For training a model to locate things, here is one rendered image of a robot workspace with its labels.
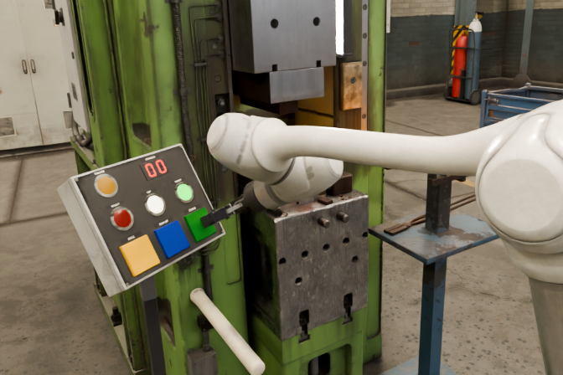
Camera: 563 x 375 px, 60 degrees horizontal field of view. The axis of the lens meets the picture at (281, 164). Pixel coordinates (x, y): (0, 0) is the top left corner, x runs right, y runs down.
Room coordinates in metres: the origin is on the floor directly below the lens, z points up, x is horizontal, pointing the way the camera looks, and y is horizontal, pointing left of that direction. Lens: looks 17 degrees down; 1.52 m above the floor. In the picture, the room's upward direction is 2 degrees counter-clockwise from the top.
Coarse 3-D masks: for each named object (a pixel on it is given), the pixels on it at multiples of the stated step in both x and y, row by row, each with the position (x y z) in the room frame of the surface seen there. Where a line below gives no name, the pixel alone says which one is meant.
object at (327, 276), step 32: (352, 192) 1.64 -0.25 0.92; (256, 224) 1.53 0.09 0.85; (288, 224) 1.44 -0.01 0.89; (256, 256) 1.62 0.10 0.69; (288, 256) 1.44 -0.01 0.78; (320, 256) 1.50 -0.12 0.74; (352, 256) 1.57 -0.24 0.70; (256, 288) 1.63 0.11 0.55; (288, 288) 1.44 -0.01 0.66; (320, 288) 1.50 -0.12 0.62; (352, 288) 1.57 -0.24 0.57; (288, 320) 1.43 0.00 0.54; (320, 320) 1.50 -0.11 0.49
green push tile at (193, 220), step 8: (200, 208) 1.22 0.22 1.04; (184, 216) 1.17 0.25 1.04; (192, 216) 1.18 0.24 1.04; (200, 216) 1.20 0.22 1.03; (192, 224) 1.17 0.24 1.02; (200, 224) 1.19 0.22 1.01; (192, 232) 1.16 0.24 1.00; (200, 232) 1.17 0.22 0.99; (208, 232) 1.19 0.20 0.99; (200, 240) 1.16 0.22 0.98
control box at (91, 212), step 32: (128, 160) 1.17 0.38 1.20; (64, 192) 1.06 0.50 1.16; (96, 192) 1.06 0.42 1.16; (128, 192) 1.11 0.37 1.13; (160, 192) 1.17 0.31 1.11; (192, 192) 1.24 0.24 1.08; (96, 224) 1.01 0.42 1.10; (160, 224) 1.11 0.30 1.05; (96, 256) 1.01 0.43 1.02; (160, 256) 1.06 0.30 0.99; (128, 288) 0.97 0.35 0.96
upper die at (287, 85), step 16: (240, 80) 1.66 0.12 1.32; (256, 80) 1.56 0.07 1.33; (272, 80) 1.49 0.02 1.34; (288, 80) 1.52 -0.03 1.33; (304, 80) 1.55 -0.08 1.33; (320, 80) 1.58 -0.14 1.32; (256, 96) 1.57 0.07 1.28; (272, 96) 1.49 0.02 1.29; (288, 96) 1.52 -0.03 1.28; (304, 96) 1.55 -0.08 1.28; (320, 96) 1.58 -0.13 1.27
